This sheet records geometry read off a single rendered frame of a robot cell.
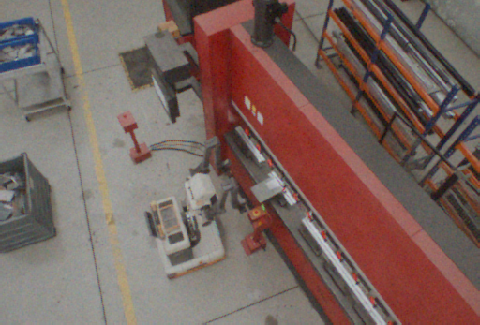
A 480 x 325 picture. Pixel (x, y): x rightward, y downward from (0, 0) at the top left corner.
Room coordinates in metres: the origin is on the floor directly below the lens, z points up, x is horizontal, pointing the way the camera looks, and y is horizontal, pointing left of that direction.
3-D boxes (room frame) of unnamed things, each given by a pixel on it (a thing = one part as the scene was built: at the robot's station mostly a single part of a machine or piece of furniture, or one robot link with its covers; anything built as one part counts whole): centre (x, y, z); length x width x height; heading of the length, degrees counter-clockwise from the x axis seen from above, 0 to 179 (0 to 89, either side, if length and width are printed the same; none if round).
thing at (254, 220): (1.52, -0.21, 0.75); 0.20 x 0.16 x 0.18; 25
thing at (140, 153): (2.68, 1.31, 0.41); 0.25 x 0.20 x 0.83; 122
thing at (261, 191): (1.71, -0.27, 1.00); 0.26 x 0.18 x 0.01; 122
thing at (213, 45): (2.71, -0.03, 1.15); 0.85 x 0.25 x 2.30; 122
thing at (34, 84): (3.69, 2.84, 0.47); 0.90 x 0.66 x 0.95; 22
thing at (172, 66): (2.60, 0.68, 1.53); 0.51 x 0.25 x 0.85; 29
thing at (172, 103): (2.52, 0.73, 1.42); 0.45 x 0.12 x 0.36; 29
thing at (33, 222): (1.78, 2.50, 0.36); 0.80 x 0.60 x 0.72; 22
